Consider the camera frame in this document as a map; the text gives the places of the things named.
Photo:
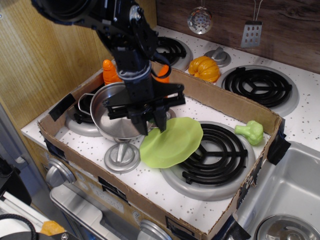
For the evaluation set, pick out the orange object bottom left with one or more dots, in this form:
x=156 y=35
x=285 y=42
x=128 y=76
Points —
x=50 y=228

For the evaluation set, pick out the light green plastic plate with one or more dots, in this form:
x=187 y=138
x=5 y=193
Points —
x=163 y=150

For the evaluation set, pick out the small steel pot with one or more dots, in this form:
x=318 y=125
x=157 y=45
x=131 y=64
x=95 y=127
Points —
x=117 y=130

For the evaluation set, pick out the hanging steel slotted spatula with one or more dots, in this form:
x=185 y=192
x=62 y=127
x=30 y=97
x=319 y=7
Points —
x=252 y=31

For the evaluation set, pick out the orange ridged toy carrot piece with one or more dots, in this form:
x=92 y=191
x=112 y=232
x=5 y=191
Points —
x=109 y=72

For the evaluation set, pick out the green toy broccoli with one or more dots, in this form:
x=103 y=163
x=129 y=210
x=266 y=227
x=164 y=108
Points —
x=253 y=132

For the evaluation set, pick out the black coil burner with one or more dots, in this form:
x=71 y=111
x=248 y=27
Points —
x=78 y=118
x=178 y=54
x=216 y=169
x=264 y=85

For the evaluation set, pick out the silver oven knob left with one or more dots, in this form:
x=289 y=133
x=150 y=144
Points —
x=58 y=174

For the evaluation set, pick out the front left black coil burner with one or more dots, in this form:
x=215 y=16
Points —
x=78 y=118

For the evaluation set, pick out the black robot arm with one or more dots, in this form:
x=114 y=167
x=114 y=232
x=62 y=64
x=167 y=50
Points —
x=124 y=31

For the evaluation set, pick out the silver stove knob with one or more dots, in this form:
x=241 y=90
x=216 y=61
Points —
x=122 y=158
x=221 y=57
x=170 y=114

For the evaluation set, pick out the back right black coil burner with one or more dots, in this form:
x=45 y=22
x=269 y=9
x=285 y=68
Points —
x=264 y=85

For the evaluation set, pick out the silver oven knob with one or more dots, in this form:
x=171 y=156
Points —
x=58 y=174
x=150 y=231

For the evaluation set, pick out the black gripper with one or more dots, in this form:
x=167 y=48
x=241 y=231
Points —
x=145 y=96

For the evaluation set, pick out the silver stove knob front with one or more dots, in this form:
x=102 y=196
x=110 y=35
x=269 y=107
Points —
x=122 y=158

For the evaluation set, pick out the silver toy sink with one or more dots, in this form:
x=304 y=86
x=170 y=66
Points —
x=285 y=203

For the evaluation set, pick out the silver stove knob back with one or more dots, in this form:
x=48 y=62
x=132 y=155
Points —
x=221 y=57

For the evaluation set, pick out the front right black coil burner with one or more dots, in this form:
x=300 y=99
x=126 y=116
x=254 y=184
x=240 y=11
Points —
x=216 y=169

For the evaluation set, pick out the hanging steel skimmer ladle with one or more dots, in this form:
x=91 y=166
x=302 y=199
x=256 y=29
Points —
x=200 y=19

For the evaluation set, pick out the silver oven door handle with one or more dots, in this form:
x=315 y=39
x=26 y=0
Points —
x=100 y=221

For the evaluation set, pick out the back left black coil burner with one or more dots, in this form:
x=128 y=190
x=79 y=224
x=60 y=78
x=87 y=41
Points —
x=178 y=54

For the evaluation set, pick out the brown cardboard fence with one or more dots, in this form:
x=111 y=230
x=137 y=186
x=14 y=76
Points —
x=143 y=193

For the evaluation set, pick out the orange toy pumpkin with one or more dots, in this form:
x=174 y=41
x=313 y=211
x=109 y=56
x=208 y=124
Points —
x=204 y=68

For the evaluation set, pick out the silver oven knob right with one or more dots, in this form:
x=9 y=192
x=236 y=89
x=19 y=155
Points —
x=150 y=231

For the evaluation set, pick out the silver stove knob middle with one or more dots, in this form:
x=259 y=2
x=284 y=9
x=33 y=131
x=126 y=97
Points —
x=170 y=114

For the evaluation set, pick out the orange toy carrot green top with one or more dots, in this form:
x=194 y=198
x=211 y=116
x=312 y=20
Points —
x=161 y=73

